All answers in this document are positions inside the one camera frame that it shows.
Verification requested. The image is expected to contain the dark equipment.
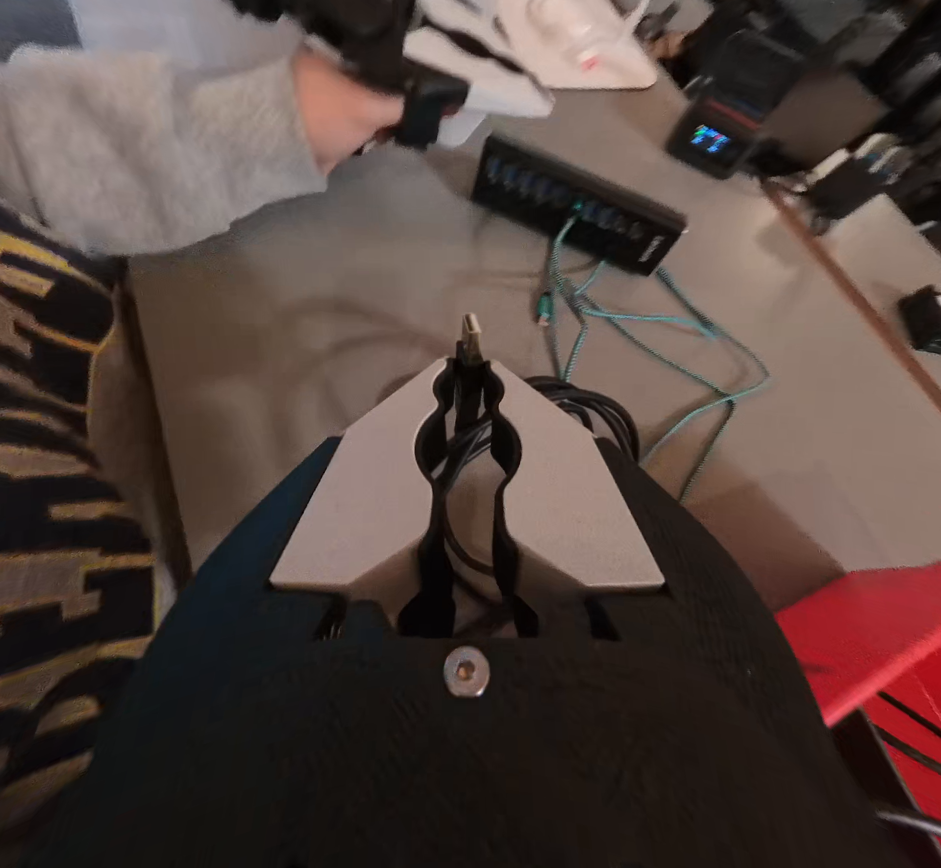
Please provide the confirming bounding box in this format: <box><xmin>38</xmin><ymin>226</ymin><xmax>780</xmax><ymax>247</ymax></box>
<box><xmin>694</xmin><ymin>26</ymin><xmax>813</xmax><ymax>123</ymax></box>

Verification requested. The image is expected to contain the black usb cable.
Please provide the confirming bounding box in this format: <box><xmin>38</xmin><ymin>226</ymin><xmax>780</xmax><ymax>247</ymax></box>
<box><xmin>426</xmin><ymin>313</ymin><xmax>642</xmax><ymax>634</ymax></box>

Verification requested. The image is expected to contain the person's left forearm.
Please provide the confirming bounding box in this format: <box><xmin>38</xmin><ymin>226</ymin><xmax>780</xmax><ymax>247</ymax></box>
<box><xmin>0</xmin><ymin>45</ymin><xmax>328</xmax><ymax>255</ymax></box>

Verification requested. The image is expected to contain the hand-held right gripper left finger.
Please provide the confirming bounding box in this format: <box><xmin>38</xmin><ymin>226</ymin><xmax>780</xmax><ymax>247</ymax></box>
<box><xmin>270</xmin><ymin>357</ymin><xmax>460</xmax><ymax>637</ymax></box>

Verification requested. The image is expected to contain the white plastic device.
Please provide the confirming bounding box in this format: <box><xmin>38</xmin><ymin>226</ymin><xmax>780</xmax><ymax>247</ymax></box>
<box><xmin>498</xmin><ymin>0</ymin><xmax>659</xmax><ymax>90</ymax></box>

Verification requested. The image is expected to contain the person's left hand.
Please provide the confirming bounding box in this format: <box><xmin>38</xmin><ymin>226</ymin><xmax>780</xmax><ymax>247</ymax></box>
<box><xmin>294</xmin><ymin>48</ymin><xmax>413</xmax><ymax>174</ymax></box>

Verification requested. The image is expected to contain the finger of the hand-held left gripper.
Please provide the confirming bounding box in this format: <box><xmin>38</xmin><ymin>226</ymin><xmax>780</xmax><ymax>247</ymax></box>
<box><xmin>404</xmin><ymin>26</ymin><xmax>556</xmax><ymax>120</ymax></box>
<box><xmin>412</xmin><ymin>0</ymin><xmax>545</xmax><ymax>89</ymax></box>

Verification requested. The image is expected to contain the thin black cable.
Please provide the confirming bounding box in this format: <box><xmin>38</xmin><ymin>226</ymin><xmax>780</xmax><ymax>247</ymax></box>
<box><xmin>873</xmin><ymin>690</ymin><xmax>941</xmax><ymax>773</ymax></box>

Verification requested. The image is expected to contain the teal braided cable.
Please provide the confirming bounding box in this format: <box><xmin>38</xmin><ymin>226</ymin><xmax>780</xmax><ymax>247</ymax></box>
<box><xmin>533</xmin><ymin>203</ymin><xmax>769</xmax><ymax>505</ymax></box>

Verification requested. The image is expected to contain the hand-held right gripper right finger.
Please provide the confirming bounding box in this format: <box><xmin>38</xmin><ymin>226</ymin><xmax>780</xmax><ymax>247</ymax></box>
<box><xmin>478</xmin><ymin>359</ymin><xmax>666</xmax><ymax>639</ymax></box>

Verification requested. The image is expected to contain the red plastic bin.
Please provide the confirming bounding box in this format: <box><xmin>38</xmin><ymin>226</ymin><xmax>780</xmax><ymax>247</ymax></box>
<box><xmin>775</xmin><ymin>563</ymin><xmax>941</xmax><ymax>818</ymax></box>

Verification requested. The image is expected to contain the black yellow patterned cloth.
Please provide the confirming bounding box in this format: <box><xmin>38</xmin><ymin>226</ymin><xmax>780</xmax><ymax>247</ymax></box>
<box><xmin>0</xmin><ymin>207</ymin><xmax>161</xmax><ymax>868</ymax></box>

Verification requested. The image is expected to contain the small black display device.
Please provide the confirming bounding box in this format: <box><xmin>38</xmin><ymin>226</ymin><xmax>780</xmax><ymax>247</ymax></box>
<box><xmin>665</xmin><ymin>93</ymin><xmax>762</xmax><ymax>182</ymax></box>

